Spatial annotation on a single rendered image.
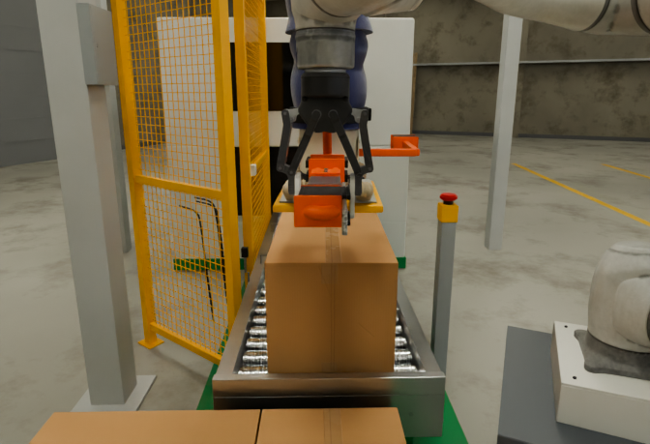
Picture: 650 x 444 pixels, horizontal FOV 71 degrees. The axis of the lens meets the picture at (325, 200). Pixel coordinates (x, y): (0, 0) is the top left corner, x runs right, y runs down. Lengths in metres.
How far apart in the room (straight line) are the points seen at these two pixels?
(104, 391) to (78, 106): 1.30
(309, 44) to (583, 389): 0.88
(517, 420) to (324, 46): 0.88
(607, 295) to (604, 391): 0.20
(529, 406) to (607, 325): 0.25
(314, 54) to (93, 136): 1.52
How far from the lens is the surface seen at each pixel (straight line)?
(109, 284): 2.25
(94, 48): 2.06
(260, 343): 1.78
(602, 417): 1.20
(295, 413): 1.45
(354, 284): 1.40
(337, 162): 1.04
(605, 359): 1.23
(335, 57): 0.69
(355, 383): 1.48
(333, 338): 1.48
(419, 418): 1.58
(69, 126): 2.13
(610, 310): 1.18
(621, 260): 1.16
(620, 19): 0.97
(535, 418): 1.20
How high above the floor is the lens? 1.44
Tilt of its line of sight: 13 degrees down
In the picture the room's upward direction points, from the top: straight up
